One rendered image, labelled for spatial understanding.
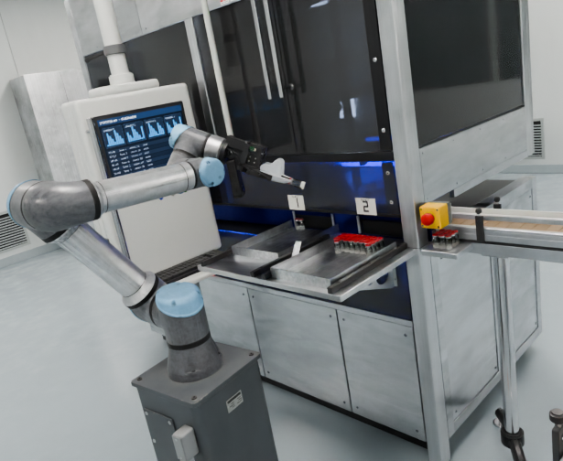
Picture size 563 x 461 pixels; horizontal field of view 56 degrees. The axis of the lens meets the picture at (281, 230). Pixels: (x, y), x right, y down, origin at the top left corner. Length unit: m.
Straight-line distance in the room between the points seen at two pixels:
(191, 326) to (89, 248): 0.32
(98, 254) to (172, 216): 0.94
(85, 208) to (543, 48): 5.66
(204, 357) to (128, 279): 0.29
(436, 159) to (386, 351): 0.74
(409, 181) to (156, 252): 1.11
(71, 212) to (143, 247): 1.05
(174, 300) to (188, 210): 1.01
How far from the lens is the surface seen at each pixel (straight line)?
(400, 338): 2.02
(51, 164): 6.45
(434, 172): 1.87
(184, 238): 2.35
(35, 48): 7.05
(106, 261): 1.42
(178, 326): 1.39
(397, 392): 2.17
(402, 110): 1.72
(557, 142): 6.48
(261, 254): 1.94
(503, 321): 1.96
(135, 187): 1.30
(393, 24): 1.71
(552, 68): 6.39
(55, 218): 1.25
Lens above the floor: 1.49
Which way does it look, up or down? 16 degrees down
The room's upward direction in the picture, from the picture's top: 10 degrees counter-clockwise
